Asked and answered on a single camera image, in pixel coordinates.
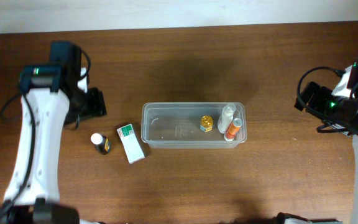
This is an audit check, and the orange tube white cap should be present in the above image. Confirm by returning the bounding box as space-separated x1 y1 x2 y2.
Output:
224 118 243 141

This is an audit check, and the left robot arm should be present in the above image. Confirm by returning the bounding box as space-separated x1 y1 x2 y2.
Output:
0 64 90 223

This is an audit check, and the white green medicine box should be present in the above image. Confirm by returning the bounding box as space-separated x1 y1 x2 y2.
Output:
117 124 145 164

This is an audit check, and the clear plastic container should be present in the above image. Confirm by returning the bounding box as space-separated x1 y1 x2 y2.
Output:
141 102 247 149

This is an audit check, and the dark syrup bottle white cap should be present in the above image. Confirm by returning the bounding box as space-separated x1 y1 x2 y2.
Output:
91 133 111 155

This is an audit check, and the white squeeze bottle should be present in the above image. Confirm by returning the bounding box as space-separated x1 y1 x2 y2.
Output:
218 103 236 134

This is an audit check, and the gold lid small jar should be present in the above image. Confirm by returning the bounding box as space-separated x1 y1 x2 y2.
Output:
200 115 213 133

